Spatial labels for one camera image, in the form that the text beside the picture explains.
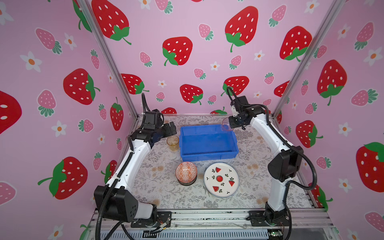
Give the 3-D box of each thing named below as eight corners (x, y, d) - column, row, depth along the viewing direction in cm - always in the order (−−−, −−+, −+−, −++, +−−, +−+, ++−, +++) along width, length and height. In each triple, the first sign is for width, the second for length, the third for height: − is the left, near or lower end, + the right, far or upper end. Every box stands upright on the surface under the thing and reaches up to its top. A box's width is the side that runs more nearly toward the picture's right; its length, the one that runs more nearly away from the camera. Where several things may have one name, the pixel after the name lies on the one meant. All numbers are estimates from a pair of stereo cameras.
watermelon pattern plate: (204, 197, 83) (205, 195, 80) (203, 165, 96) (204, 162, 93) (240, 197, 83) (242, 195, 80) (234, 165, 96) (236, 162, 92)
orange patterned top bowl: (177, 186, 86) (174, 180, 78) (178, 169, 93) (176, 161, 85) (197, 186, 86) (197, 180, 78) (197, 169, 93) (197, 161, 84)
